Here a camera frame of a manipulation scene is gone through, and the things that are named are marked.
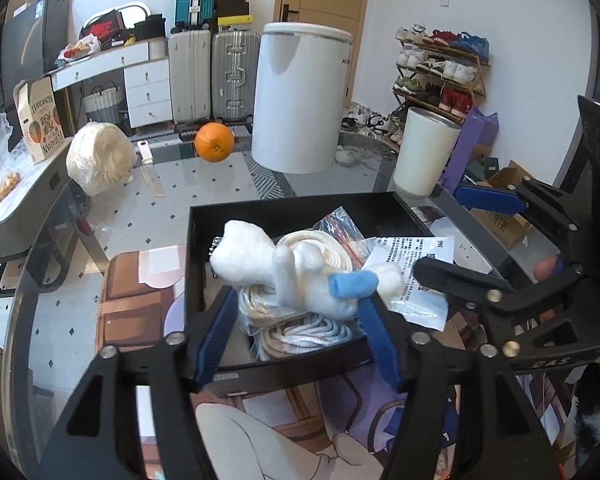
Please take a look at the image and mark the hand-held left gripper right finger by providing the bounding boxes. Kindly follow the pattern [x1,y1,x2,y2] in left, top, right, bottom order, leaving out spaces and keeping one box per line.
[355,292,563,480]

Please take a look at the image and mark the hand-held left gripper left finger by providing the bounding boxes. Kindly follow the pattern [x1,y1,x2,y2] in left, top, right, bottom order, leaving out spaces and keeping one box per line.
[35,285,238,480]

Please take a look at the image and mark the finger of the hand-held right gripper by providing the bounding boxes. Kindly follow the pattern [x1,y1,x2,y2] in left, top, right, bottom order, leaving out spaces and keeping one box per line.
[455,176,587,268]
[412,256,590,333]

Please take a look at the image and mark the white medicine packet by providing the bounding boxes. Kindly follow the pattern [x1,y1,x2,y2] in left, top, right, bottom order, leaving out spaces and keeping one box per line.
[367,234,456,332]

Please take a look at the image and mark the clear bag of white shoelaces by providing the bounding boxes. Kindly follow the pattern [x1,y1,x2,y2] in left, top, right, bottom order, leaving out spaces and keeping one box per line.
[240,206,381,363]

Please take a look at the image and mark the black cardboard box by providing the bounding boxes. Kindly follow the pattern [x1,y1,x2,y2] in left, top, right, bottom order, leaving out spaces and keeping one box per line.
[184,191,461,398]

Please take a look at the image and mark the white plush toy blue beak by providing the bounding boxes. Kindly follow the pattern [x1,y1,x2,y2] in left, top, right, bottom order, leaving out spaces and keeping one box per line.
[222,219,358,322]

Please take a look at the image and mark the packet of cream rope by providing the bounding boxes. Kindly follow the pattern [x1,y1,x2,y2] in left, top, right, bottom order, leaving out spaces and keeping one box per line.
[237,230,368,323]

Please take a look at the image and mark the person's right hand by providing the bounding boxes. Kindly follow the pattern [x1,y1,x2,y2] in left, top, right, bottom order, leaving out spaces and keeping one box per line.
[535,256,600,367]

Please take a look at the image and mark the small black box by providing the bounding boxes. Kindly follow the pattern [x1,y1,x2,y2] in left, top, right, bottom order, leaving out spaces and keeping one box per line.
[467,157,501,183]

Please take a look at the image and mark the open brown cardboard box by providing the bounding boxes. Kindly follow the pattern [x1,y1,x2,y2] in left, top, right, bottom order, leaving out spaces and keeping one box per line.
[470,160,536,251]

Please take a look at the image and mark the purple bag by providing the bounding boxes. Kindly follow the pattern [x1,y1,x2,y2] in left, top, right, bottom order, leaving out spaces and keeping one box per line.
[440,106,500,193]

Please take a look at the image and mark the cream cylindrical trash can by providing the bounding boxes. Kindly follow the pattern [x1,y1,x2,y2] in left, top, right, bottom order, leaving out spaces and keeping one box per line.
[393,106,462,198]

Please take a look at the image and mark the white paper sheet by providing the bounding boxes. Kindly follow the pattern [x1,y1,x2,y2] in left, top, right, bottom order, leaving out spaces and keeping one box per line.
[139,245,187,288]

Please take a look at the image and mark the printed desk mat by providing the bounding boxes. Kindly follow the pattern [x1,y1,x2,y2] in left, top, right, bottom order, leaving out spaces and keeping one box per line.
[95,245,596,480]

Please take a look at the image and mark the pile of sneakers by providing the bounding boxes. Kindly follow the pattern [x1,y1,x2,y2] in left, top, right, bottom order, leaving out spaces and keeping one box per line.
[340,102,406,151]

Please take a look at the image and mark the wooden shoe rack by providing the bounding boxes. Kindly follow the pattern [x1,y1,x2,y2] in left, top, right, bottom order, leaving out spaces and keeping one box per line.
[392,25,492,133]

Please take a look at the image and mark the rows of shoes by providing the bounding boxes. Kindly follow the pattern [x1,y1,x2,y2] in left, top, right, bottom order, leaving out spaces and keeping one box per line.
[395,24,490,116]

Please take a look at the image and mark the orange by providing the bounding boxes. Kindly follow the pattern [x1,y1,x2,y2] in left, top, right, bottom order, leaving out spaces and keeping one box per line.
[194,121,235,163]

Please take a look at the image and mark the tall white cylindrical appliance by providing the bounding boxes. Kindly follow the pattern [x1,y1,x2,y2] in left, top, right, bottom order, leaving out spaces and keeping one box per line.
[251,21,355,175]

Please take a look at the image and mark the wrapped napa cabbage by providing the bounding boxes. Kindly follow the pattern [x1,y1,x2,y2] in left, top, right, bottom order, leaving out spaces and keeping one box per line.
[66,122,137,197]

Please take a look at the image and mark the grey side table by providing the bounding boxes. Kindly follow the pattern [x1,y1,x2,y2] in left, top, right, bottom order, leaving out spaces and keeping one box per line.
[0,147,111,296]

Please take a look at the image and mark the white wicker basket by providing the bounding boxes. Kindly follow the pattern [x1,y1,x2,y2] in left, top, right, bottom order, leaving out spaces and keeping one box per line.
[82,86,122,123]

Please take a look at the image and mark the white desk with drawers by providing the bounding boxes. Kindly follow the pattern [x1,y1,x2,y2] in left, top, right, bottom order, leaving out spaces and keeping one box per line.
[50,40,173,128]

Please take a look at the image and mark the silver suitcase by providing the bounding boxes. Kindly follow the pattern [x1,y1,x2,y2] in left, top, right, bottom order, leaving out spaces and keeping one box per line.
[211,29,262,122]

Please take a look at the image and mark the white suitcase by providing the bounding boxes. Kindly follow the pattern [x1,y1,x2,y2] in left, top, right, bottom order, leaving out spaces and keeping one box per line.
[167,27,213,123]

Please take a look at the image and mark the printed fruit carton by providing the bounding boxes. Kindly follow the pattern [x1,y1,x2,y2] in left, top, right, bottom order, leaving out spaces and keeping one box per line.
[12,76,68,164]

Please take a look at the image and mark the black and yellow box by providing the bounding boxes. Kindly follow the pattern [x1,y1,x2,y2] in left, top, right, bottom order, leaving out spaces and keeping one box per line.
[217,14,255,31]

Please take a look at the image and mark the dark brown box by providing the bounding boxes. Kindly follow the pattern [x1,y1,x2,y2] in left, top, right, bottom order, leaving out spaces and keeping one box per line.
[216,0,249,18]

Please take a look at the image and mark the black bag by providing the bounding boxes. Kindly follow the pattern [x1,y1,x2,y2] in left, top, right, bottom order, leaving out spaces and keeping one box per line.
[132,14,167,41]

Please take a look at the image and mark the food in plastic bag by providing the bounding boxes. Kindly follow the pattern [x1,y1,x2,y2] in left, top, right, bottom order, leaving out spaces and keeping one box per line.
[57,39,101,63]

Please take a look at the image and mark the red and black shoe box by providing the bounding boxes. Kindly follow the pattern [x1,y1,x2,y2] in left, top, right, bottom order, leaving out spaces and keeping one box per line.
[78,9,123,41]

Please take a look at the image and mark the white oval mirror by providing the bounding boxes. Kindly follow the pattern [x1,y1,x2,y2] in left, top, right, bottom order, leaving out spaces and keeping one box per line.
[97,2,151,26]

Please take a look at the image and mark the grey mini fridge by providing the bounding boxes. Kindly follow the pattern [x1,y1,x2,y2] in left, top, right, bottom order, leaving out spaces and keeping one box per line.
[1,0,71,88]

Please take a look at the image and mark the white-handled knife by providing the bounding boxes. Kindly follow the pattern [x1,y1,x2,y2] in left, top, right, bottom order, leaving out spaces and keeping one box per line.
[136,140,167,199]

